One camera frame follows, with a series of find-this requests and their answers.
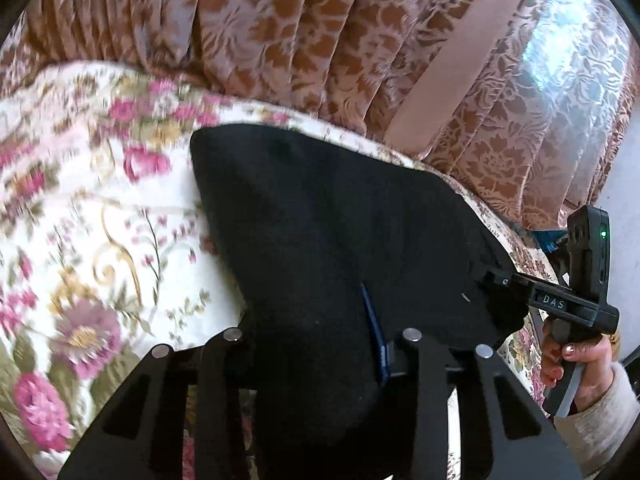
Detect blue object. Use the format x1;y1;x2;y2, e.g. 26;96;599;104
531;229;567;255

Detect brown patterned curtain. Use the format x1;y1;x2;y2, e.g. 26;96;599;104
0;0;637;233

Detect person's right forearm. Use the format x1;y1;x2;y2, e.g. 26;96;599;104
552;360;640;479

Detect person's right hand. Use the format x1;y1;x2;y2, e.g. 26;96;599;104
540;317;615;412

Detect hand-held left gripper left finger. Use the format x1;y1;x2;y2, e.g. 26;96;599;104
57;327;257;480

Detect black pants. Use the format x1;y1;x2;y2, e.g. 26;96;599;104
190;122;530;480

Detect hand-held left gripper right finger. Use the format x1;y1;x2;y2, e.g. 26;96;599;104
360;282;583;480

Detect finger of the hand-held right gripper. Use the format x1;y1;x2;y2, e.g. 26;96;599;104
482;267;535;307

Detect floral bedspread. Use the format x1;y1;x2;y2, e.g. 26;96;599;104
0;60;568;480

